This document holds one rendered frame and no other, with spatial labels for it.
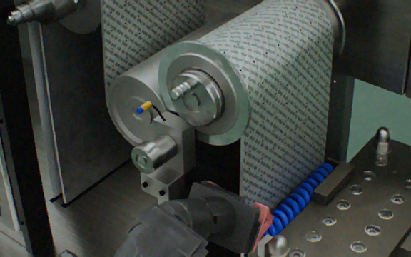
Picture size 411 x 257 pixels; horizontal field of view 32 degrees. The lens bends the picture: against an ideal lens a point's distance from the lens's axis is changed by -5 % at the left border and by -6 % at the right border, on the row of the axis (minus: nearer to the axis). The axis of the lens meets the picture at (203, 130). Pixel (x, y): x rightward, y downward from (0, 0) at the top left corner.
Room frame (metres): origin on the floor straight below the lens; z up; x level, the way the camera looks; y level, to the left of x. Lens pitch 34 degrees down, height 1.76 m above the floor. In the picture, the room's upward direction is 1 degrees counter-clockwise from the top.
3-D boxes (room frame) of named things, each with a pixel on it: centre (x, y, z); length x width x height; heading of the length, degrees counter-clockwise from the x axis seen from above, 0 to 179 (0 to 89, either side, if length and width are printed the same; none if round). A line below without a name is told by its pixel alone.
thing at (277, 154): (0.90, -0.12, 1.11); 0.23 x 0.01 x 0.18; 142
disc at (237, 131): (0.84, 0.00, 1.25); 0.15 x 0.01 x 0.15; 52
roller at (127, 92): (1.02, 0.02, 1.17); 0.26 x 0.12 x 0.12; 142
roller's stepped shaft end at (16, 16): (0.93, 0.25, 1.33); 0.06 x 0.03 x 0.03; 142
